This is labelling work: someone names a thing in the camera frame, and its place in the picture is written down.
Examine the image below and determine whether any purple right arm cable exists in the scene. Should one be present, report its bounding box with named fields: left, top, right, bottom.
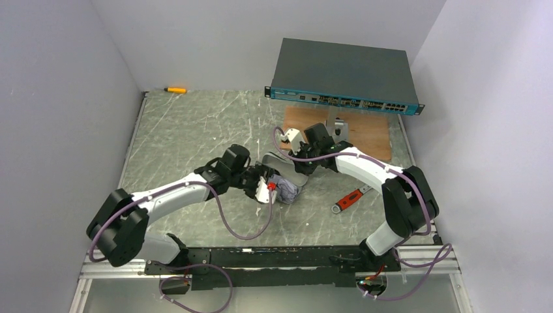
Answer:
left=272, top=126, right=454, bottom=303

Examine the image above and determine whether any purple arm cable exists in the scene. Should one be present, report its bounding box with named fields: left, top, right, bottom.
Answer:
left=88, top=180, right=277, bottom=313
left=272, top=126, right=454, bottom=303

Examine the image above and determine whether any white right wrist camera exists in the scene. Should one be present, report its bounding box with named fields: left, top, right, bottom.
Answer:
left=280, top=128, right=306, bottom=154

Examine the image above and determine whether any red handled adjustable wrench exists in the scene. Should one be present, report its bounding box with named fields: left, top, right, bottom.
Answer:
left=331, top=185, right=372, bottom=214

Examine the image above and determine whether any orange utility knife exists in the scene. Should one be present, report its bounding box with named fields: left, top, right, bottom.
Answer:
left=164, top=87, right=187, bottom=94

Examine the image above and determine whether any aluminium frame rail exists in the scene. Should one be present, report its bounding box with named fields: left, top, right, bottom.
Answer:
left=79, top=244, right=461, bottom=280

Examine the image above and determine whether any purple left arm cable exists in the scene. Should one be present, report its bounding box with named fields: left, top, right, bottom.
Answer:
left=88, top=180, right=277, bottom=313

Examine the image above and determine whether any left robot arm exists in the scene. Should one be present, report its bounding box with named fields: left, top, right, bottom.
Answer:
left=86, top=144, right=277, bottom=267

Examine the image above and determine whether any metal switch stand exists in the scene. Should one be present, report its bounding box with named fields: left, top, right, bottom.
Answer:
left=325, top=106, right=349, bottom=142

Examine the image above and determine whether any black umbrella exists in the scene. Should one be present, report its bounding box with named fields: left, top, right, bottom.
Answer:
left=262, top=152, right=308, bottom=204

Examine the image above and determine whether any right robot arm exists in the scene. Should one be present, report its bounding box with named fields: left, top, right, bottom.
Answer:
left=280, top=123, right=440, bottom=258

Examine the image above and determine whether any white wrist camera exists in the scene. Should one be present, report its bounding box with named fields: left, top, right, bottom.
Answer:
left=280, top=128, right=306, bottom=154
left=254, top=177, right=277, bottom=204

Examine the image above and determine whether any grey network switch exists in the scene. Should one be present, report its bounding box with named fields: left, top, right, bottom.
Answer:
left=264, top=38, right=425, bottom=115

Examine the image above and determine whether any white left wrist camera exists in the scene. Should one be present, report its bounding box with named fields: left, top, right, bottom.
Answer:
left=254, top=177, right=277, bottom=204

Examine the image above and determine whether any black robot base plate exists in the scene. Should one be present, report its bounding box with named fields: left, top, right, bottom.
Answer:
left=144, top=245, right=401, bottom=291

